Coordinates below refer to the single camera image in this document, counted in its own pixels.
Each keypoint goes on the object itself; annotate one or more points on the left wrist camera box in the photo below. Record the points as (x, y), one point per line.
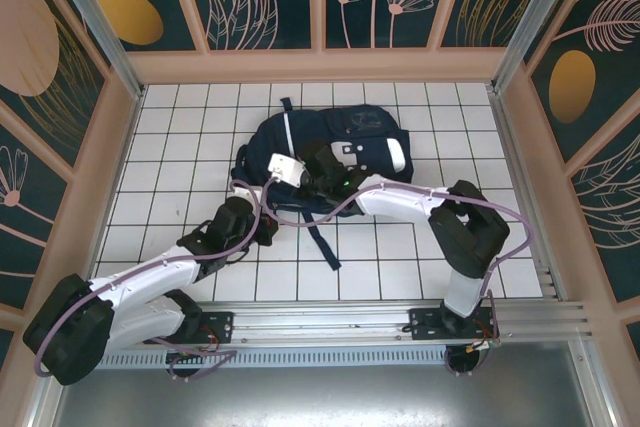
(244, 192)

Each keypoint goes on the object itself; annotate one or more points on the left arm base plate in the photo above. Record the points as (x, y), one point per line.
(220, 322)

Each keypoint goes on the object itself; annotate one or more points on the grey metal sheet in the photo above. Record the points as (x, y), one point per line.
(320, 397)

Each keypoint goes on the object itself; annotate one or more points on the aluminium mounting rail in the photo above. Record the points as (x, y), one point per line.
(320, 322)

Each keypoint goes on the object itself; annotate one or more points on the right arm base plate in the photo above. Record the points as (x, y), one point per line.
(425, 324)

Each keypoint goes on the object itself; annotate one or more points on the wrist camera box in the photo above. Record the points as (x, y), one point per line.
(285, 168)
(244, 192)

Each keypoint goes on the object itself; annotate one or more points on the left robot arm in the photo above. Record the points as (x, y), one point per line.
(150, 274)

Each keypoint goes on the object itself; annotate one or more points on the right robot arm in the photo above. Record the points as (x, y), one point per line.
(400, 199)

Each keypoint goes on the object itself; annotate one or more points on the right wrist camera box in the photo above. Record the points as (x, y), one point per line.
(285, 168)

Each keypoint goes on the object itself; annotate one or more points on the aluminium corner post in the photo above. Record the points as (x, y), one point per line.
(102, 32)
(532, 22)

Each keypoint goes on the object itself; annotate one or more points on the navy blue backpack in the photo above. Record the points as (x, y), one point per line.
(300, 127)

